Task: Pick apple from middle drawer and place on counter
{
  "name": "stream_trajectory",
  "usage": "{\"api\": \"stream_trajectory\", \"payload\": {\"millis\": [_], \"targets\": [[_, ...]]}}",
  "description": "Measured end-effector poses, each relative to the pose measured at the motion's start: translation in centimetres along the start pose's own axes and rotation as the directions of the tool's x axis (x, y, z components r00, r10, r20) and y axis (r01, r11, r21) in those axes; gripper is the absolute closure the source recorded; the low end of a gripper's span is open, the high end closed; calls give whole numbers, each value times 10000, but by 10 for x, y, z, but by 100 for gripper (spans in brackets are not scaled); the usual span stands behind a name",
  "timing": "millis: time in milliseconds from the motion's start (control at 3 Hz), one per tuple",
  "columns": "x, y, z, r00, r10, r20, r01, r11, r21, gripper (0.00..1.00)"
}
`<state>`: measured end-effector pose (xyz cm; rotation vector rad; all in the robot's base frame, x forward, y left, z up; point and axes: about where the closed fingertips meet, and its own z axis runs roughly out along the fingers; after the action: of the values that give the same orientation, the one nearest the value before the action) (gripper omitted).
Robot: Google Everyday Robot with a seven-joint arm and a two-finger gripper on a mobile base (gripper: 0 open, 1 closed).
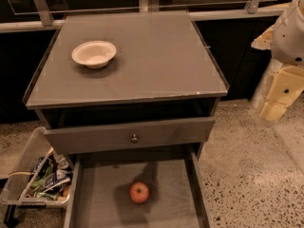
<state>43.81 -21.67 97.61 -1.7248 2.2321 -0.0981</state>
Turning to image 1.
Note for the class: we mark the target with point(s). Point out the white rounded gripper body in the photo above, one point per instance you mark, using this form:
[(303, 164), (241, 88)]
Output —
[(290, 40)]

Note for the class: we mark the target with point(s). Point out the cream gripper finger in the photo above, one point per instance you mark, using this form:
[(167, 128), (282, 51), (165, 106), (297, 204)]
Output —
[(287, 85), (264, 40)]

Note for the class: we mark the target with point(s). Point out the red apple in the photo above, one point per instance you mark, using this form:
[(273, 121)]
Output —
[(139, 192)]

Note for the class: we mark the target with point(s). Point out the grey top drawer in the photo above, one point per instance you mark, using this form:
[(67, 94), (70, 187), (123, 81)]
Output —
[(109, 137)]

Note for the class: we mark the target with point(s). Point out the grey drawer cabinet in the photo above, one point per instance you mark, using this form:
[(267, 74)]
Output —
[(162, 71)]

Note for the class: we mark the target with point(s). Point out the round metal drawer knob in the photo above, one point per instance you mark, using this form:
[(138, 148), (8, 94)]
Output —
[(134, 138)]

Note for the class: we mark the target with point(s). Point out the grey open middle drawer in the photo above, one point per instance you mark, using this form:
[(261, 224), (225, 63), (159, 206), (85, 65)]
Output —
[(155, 187)]

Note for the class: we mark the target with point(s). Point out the white paper bowl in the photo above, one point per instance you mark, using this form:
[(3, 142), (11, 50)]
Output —
[(94, 54)]

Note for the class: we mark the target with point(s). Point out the snack packets in bin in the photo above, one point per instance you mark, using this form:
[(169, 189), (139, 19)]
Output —
[(50, 178)]

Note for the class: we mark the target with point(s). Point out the clear plastic bin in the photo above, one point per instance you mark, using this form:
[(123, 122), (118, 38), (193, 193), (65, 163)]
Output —
[(18, 180)]

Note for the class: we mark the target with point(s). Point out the white diagonal post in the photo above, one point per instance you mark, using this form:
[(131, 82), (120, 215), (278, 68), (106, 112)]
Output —
[(263, 87)]

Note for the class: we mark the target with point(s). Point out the left metal bracket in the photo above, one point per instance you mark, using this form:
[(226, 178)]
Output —
[(44, 13)]

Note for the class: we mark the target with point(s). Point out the metal horizontal rail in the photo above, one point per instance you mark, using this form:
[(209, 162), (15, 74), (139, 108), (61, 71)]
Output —
[(194, 16)]

